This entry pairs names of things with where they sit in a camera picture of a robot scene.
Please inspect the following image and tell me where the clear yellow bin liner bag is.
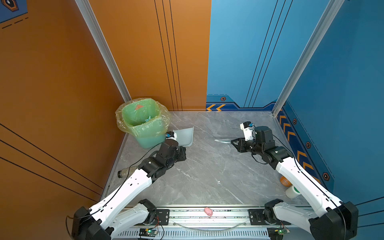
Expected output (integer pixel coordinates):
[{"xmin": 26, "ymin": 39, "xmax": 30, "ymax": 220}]
[{"xmin": 114, "ymin": 97, "xmax": 172, "ymax": 137}]

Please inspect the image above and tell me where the pink toy on rail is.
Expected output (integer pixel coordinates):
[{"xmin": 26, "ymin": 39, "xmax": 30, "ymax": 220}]
[{"xmin": 204, "ymin": 207, "xmax": 213, "ymax": 217}]

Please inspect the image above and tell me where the right green circuit board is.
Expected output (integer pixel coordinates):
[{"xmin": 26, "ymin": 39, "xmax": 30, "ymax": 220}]
[{"xmin": 267, "ymin": 228, "xmax": 291, "ymax": 240}]

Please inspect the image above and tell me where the green circuit board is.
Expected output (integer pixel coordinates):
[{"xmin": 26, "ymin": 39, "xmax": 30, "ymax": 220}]
[
  {"xmin": 138, "ymin": 228, "xmax": 159, "ymax": 240},
  {"xmin": 267, "ymin": 228, "xmax": 291, "ymax": 240}
]

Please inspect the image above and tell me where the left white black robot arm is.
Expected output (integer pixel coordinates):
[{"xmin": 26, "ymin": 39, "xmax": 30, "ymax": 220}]
[{"xmin": 67, "ymin": 139, "xmax": 187, "ymax": 240}]

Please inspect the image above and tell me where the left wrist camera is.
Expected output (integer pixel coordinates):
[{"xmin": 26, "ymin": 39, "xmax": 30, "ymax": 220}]
[{"xmin": 166, "ymin": 131, "xmax": 177, "ymax": 141}]

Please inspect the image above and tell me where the grey-blue plastic dustpan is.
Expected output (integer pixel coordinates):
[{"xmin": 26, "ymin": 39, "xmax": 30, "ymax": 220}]
[{"xmin": 174, "ymin": 127, "xmax": 194, "ymax": 147}]

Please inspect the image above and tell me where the white bottle green cap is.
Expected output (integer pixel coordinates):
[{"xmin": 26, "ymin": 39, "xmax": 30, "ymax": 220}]
[{"xmin": 285, "ymin": 186, "xmax": 301, "ymax": 199}]

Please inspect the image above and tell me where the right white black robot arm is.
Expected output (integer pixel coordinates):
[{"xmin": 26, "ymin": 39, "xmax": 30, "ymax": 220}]
[{"xmin": 231, "ymin": 122, "xmax": 359, "ymax": 240}]

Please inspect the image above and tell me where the green plastic trash bin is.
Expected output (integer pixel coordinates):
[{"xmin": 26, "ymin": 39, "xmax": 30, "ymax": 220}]
[{"xmin": 121, "ymin": 98, "xmax": 168, "ymax": 150}]

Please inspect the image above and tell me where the aluminium front rail frame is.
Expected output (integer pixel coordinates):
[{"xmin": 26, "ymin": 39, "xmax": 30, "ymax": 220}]
[{"xmin": 112, "ymin": 207, "xmax": 307, "ymax": 240}]

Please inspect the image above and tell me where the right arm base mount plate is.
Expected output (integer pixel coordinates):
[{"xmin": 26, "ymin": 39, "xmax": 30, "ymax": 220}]
[{"xmin": 248, "ymin": 209, "xmax": 291, "ymax": 226}]

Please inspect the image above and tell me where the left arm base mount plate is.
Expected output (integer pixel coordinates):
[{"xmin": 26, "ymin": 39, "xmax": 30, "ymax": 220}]
[{"xmin": 135, "ymin": 209, "xmax": 170, "ymax": 227}]

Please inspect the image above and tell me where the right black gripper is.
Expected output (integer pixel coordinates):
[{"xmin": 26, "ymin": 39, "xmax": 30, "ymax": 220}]
[{"xmin": 230, "ymin": 137, "xmax": 264, "ymax": 156}]

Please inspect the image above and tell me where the left green circuit board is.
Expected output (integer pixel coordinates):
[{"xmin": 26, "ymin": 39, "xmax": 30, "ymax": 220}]
[{"xmin": 138, "ymin": 228, "xmax": 159, "ymax": 240}]

